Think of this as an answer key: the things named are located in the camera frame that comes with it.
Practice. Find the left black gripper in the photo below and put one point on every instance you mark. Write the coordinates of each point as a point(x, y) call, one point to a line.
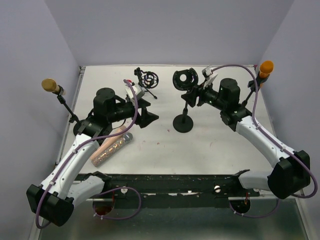
point(147, 117)

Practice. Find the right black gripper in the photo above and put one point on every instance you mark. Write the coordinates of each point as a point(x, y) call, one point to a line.
point(190, 97)

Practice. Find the silver glitter microphone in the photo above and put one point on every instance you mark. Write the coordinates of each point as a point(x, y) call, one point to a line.
point(111, 150)

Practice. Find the black tripod shock mount stand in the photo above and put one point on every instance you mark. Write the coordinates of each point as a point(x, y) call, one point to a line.
point(147, 80)

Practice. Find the pink microphone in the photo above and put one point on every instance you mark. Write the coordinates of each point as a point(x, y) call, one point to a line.
point(110, 140)

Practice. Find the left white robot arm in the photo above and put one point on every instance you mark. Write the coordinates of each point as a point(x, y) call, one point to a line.
point(56, 197)

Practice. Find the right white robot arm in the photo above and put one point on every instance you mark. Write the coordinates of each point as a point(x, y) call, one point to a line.
point(289, 167)

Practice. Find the right black round base stand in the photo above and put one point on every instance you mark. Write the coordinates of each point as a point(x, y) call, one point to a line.
point(251, 86)

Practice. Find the left black round base stand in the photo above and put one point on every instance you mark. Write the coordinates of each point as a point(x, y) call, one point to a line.
point(73, 118)

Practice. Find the orange microphone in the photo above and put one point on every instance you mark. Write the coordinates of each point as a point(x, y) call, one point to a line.
point(265, 69)

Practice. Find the gold microphone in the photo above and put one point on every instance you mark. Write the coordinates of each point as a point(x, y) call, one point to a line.
point(51, 86)

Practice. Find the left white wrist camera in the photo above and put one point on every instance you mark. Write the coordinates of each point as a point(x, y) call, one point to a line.
point(139, 92)

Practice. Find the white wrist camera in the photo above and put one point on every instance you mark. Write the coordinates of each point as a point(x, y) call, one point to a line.
point(139, 92)
point(210, 75)

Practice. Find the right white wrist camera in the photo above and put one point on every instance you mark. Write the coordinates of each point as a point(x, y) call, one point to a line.
point(210, 75)

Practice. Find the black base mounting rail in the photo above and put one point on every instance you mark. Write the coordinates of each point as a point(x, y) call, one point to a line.
point(168, 191)

